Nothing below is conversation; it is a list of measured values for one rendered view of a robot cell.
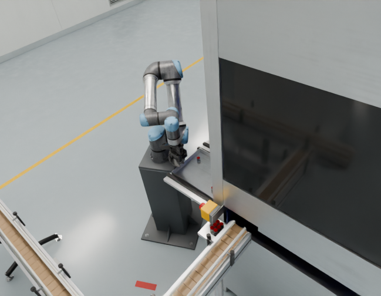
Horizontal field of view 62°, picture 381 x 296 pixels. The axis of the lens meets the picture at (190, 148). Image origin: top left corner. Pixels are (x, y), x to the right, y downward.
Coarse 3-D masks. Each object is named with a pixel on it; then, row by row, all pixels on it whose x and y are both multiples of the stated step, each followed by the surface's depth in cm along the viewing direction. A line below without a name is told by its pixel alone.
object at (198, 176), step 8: (200, 152) 202; (184, 160) 193; (192, 160) 197; (208, 160) 196; (176, 168) 189; (184, 168) 193; (192, 168) 192; (200, 168) 192; (208, 168) 191; (176, 176) 186; (184, 176) 188; (192, 176) 187; (200, 176) 187; (208, 176) 186; (192, 184) 178; (200, 184) 182; (208, 184) 182; (200, 192) 176; (208, 192) 178
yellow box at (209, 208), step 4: (208, 200) 155; (204, 204) 153; (208, 204) 153; (212, 204) 153; (216, 204) 153; (204, 208) 152; (208, 208) 151; (212, 208) 151; (216, 208) 151; (204, 212) 151; (208, 212) 150; (212, 212) 150; (204, 216) 153; (208, 216) 150; (212, 216) 148; (208, 220) 153
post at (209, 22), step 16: (208, 0) 90; (208, 16) 94; (208, 32) 97; (208, 48) 101; (208, 64) 105; (208, 80) 110; (208, 96) 115; (208, 112) 120; (208, 128) 126; (224, 208) 156; (224, 288) 221
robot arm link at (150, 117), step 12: (144, 72) 194; (156, 72) 194; (144, 84) 191; (156, 84) 192; (144, 96) 184; (156, 96) 186; (144, 108) 179; (156, 108) 181; (144, 120) 174; (156, 120) 174
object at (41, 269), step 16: (0, 208) 171; (0, 224) 168; (16, 224) 167; (0, 240) 161; (16, 240) 160; (32, 240) 159; (16, 256) 153; (32, 256) 153; (48, 256) 151; (32, 272) 142; (48, 272) 146; (64, 272) 143; (32, 288) 133; (48, 288) 140; (64, 288) 139
